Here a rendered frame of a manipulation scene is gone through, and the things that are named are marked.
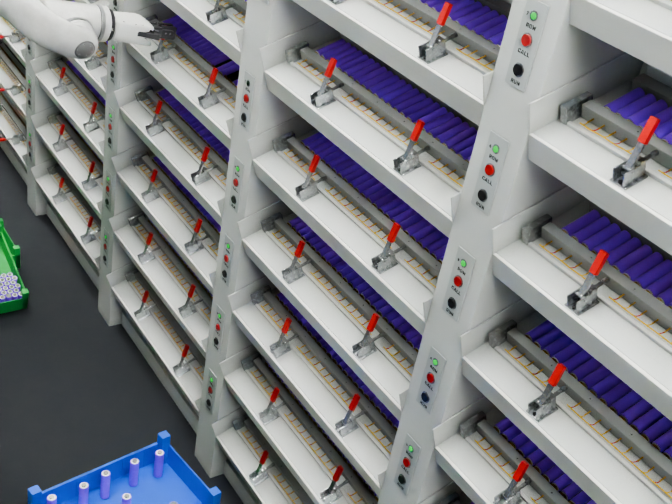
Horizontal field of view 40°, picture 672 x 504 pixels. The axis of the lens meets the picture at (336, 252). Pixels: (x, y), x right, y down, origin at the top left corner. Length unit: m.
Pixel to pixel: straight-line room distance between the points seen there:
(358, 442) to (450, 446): 0.30
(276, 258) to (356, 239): 0.32
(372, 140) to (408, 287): 0.27
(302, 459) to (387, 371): 0.44
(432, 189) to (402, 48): 0.23
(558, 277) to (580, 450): 0.25
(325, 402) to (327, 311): 0.21
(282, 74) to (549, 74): 0.72
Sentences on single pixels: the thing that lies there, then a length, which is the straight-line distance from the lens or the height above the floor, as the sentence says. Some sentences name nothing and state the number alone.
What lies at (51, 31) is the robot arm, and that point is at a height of 1.09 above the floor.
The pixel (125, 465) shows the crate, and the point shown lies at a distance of 1.98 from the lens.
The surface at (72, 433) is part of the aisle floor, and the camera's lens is 2.67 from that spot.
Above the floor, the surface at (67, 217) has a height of 0.16.
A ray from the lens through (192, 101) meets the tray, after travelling 2.21.
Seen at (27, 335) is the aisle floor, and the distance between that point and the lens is 2.99.
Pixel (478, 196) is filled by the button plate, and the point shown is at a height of 1.22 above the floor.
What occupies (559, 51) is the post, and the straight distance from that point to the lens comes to 1.30.
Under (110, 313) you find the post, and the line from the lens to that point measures 2.99.
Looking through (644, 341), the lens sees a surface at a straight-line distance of 1.31.
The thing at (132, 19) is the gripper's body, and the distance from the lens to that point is 2.32.
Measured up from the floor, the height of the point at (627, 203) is 1.34.
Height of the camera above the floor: 1.85
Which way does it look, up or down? 32 degrees down
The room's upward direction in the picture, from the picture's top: 11 degrees clockwise
